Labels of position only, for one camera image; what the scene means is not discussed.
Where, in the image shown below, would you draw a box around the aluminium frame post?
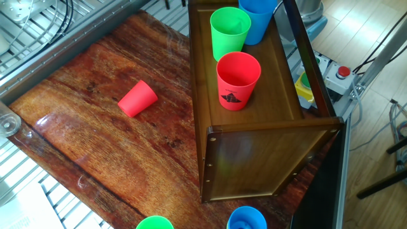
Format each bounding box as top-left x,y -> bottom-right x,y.
341,18 -> 407,118

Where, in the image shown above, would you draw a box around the plain red plastic cup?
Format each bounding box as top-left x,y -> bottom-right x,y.
117,79 -> 159,119

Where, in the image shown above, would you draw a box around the red cup with black logo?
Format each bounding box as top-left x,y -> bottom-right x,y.
216,51 -> 263,112

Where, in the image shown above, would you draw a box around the grey cable bundle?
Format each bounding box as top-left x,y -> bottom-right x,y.
389,98 -> 407,174

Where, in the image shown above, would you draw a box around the glossy red-brown wooden board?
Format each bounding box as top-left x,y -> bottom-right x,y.
8,11 -> 338,229

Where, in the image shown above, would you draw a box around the yellow box green button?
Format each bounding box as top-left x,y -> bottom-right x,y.
294,71 -> 316,104

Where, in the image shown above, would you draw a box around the brown wooden two-tier shelf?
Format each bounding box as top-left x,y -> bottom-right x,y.
187,0 -> 345,204

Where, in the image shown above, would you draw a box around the blue red green cup stack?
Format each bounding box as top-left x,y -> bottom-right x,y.
226,205 -> 268,229

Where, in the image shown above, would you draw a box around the grey aluminium table rail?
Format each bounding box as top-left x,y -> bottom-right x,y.
0,0 -> 152,106

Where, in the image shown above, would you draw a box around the silver metal mount plate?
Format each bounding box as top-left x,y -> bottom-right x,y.
0,0 -> 57,25

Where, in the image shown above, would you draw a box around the black cables at mount plate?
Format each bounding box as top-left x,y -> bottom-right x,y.
46,0 -> 76,45

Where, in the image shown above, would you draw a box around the grey box red button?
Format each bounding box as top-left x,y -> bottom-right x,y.
323,61 -> 356,96

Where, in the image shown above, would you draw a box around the white box green button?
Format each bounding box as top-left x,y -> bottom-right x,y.
297,52 -> 332,76

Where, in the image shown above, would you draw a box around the tall green cup stack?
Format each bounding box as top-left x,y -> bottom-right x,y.
135,215 -> 175,229

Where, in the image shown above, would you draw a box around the green cup with black logo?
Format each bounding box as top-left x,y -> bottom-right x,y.
209,6 -> 252,62

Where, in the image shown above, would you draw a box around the white paper sheet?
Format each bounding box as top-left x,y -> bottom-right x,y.
0,181 -> 66,229

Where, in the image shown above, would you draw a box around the black chair base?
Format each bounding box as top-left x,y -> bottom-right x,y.
355,136 -> 407,200

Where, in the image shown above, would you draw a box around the blue plastic cup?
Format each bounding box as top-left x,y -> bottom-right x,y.
238,0 -> 279,46

